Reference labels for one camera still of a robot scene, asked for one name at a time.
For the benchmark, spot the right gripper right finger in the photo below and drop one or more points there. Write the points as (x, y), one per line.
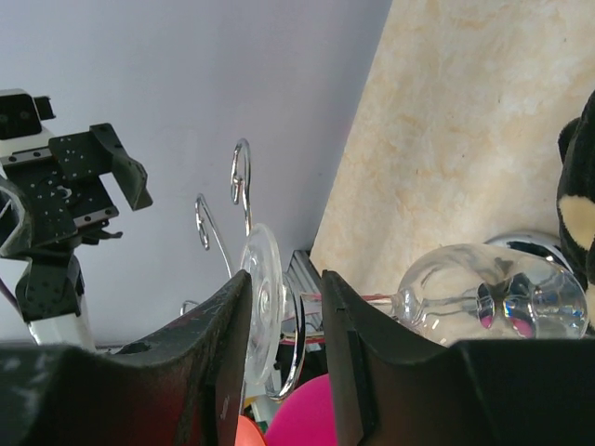
(391, 386)

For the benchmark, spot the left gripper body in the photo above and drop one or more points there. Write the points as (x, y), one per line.
(60, 189)

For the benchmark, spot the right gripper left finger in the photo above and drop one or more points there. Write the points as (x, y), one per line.
(180, 385)

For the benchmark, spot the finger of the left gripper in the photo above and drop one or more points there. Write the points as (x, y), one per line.
(130, 175)

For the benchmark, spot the red wine glass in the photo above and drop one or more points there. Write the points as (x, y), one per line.
(248, 433)

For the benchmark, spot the pink wine glass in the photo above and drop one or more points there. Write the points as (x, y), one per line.
(306, 417)

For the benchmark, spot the clear wine glass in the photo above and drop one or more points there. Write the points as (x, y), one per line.
(461, 291)

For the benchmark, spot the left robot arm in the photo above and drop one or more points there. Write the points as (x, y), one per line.
(50, 295)

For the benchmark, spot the black floral pillow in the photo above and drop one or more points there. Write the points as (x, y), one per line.
(575, 194)

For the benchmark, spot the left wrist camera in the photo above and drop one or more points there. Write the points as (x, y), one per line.
(22, 116)

